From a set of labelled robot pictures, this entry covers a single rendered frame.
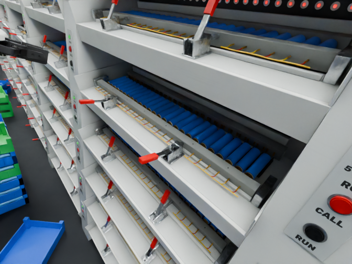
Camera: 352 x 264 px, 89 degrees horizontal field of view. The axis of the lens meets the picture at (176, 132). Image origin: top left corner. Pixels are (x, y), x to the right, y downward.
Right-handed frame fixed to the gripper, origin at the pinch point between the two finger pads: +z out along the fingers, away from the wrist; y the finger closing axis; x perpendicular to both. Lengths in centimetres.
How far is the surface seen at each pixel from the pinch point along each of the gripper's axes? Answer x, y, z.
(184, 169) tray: 8.5, -40.5, 13.9
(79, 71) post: 2.7, 6.0, 13.1
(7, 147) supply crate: 55, 51, 6
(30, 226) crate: 96, 33, 14
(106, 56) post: -4.1, 5.6, 20.3
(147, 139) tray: 8.3, -29.1, 14.4
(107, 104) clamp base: 7.0, -10.9, 14.4
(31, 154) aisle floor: 94, 102, 30
